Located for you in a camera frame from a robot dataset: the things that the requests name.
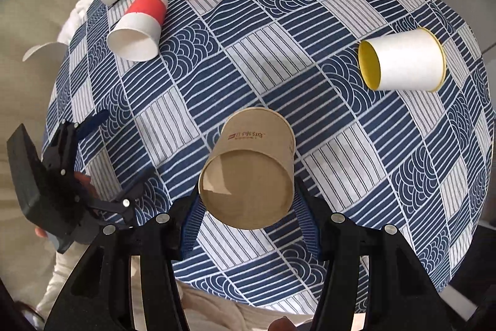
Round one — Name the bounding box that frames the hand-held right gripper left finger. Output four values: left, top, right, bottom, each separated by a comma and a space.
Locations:
44, 195, 203, 331

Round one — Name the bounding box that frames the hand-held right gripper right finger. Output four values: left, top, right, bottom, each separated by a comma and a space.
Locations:
294, 179, 453, 331

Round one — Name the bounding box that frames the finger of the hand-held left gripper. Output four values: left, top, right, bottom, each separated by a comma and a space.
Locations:
87, 167, 156, 228
42, 109, 111, 177

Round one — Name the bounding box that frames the brown paper cup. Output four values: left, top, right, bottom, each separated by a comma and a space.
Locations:
197, 107, 296, 231

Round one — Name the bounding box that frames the red banded white paper cup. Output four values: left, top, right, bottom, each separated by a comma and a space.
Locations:
107, 0, 169, 62

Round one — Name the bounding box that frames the white cup with yellow inside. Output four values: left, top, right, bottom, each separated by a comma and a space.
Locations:
357, 27, 447, 93

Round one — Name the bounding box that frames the white curved object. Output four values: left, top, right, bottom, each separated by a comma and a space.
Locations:
22, 41, 69, 62

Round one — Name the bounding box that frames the white crumpled cloth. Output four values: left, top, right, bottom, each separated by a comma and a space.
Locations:
58, 0, 97, 45

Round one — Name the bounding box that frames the blue patterned tablecloth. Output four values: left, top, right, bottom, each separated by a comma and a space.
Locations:
44, 0, 489, 316

